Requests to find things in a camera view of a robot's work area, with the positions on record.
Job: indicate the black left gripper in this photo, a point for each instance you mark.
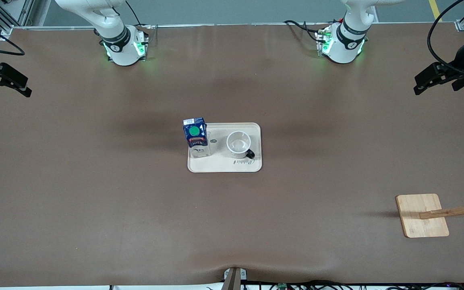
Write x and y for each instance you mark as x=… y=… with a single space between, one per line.
x=460 y=59

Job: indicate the blue milk carton green cap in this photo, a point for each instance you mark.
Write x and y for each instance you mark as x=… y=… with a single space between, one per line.
x=195 y=139

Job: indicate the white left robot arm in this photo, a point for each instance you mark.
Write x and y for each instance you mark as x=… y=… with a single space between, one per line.
x=346 y=44

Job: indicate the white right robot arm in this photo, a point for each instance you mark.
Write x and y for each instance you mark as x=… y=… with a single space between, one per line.
x=115 y=44

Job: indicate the beige tray with dog print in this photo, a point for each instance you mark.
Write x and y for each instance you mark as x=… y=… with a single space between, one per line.
x=220 y=163

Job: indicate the wooden mug stand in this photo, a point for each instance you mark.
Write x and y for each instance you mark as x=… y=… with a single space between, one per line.
x=421 y=221

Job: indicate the small green circuit board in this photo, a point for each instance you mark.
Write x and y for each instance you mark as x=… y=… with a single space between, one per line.
x=282 y=286

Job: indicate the metal table edge clamp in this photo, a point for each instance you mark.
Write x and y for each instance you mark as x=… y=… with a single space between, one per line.
x=234 y=280

